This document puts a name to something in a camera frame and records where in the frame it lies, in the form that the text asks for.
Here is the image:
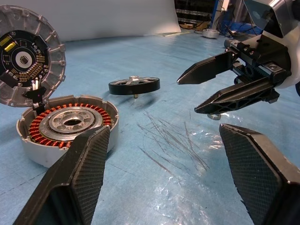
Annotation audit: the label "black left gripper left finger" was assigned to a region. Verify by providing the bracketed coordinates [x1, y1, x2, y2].
[14, 126, 111, 225]

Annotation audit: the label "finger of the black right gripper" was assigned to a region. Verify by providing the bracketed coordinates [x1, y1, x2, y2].
[194, 76, 281, 115]
[177, 51, 242, 85]

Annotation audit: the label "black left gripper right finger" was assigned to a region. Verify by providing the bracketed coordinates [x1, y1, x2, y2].
[219, 123, 300, 225]

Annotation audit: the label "silver motor housing copper windings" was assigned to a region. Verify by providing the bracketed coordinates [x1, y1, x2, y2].
[16, 95, 120, 168]

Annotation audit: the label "silver drone motor bell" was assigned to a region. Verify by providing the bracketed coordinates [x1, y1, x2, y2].
[108, 75, 161, 99]

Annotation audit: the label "round grey metal object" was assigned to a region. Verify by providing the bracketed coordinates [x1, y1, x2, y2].
[0, 4, 67, 111]

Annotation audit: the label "dark storage shelf rack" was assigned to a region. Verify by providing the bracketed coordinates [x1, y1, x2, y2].
[174, 0, 225, 30]

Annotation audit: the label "blue table cover sheet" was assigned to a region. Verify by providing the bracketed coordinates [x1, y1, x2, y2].
[0, 30, 300, 225]

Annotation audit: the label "white backdrop board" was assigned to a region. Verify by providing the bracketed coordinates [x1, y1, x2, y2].
[23, 0, 182, 43]

